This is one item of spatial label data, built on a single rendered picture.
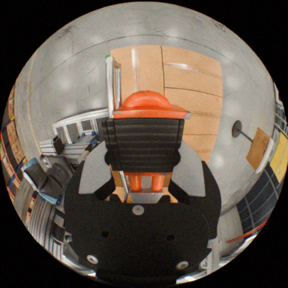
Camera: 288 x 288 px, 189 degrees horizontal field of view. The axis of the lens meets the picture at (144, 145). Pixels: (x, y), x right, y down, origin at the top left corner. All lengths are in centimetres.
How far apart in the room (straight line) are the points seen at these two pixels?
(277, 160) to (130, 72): 752
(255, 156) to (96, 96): 256
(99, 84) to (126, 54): 74
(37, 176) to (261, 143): 225
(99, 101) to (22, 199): 140
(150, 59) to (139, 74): 16
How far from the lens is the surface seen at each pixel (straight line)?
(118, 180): 46
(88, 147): 65
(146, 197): 20
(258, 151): 183
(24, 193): 52
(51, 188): 57
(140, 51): 85
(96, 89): 148
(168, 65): 82
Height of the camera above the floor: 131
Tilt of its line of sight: 59 degrees down
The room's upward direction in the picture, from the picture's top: 180 degrees counter-clockwise
